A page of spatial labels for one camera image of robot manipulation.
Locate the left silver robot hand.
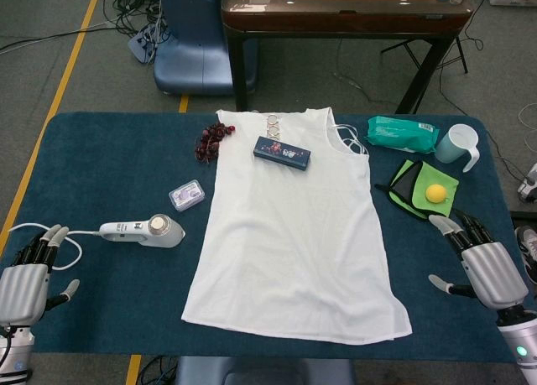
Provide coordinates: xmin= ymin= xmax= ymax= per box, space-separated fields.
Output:
xmin=0 ymin=223 xmax=81 ymax=330

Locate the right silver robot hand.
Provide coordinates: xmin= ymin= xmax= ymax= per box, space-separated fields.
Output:
xmin=427 ymin=208 xmax=530 ymax=315

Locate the white cable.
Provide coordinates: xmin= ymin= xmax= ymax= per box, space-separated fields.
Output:
xmin=8 ymin=222 xmax=102 ymax=271

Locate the white handheld garment steamer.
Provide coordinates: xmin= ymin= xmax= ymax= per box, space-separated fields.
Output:
xmin=98 ymin=213 xmax=187 ymax=249

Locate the grey sneaker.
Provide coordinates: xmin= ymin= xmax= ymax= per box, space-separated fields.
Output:
xmin=514 ymin=225 xmax=537 ymax=286

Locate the grey handheld device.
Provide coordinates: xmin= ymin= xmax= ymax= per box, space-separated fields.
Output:
xmin=516 ymin=163 xmax=537 ymax=204

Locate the green cloth with black trim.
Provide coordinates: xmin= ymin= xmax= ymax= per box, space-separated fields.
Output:
xmin=374 ymin=159 xmax=460 ymax=223

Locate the light blue measuring jug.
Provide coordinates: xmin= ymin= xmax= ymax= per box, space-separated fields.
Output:
xmin=434 ymin=123 xmax=482 ymax=173

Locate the dark teal table cover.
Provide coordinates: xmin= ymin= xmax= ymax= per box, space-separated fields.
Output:
xmin=0 ymin=111 xmax=522 ymax=365

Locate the green wet wipes pack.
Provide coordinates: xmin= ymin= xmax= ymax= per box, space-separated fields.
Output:
xmin=362 ymin=115 xmax=441 ymax=154

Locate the small clear plastic case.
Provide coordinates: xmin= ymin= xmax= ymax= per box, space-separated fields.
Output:
xmin=168 ymin=179 xmax=206 ymax=212

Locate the white sleeveless shirt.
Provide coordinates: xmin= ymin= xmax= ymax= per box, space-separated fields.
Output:
xmin=180 ymin=106 xmax=413 ymax=345

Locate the bunch of red grapes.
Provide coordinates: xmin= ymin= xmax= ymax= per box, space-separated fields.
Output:
xmin=194 ymin=122 xmax=236 ymax=164

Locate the dark blue printed box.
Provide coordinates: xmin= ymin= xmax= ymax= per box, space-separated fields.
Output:
xmin=253 ymin=135 xmax=312 ymax=172

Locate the blue power strip with plugs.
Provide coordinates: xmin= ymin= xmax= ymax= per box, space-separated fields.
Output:
xmin=128 ymin=23 xmax=169 ymax=63

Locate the brown mahjong table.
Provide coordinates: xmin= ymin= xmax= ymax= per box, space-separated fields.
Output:
xmin=221 ymin=0 xmax=475 ymax=114

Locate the gold ring chain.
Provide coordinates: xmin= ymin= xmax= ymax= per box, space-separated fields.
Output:
xmin=264 ymin=113 xmax=281 ymax=141

